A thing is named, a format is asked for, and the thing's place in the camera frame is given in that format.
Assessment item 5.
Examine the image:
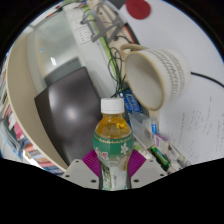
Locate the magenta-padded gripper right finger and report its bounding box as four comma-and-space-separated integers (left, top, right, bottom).
126, 148, 168, 189

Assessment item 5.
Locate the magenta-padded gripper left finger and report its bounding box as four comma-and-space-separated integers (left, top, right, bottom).
61, 149, 102, 191

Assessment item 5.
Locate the green-labelled clear drink bottle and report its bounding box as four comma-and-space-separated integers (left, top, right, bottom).
92, 97, 136, 192

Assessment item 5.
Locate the black computer monitor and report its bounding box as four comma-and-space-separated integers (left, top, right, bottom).
33, 66, 105, 166

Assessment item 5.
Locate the white handwritten paper sheet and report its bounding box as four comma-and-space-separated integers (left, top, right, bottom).
157, 76, 224, 166

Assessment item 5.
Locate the small blue box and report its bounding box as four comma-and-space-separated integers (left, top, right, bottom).
118, 87, 143, 115

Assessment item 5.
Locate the cream ceramic cup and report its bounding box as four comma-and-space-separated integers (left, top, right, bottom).
119, 43, 192, 112

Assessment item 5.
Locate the grey metal laptop stand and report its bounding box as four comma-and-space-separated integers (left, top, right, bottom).
79, 1, 126, 45

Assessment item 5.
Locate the flat round red coaster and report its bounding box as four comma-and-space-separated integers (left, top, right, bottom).
125, 0, 152, 21

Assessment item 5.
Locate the black cable bundle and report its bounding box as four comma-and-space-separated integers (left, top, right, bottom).
106, 32, 130, 98

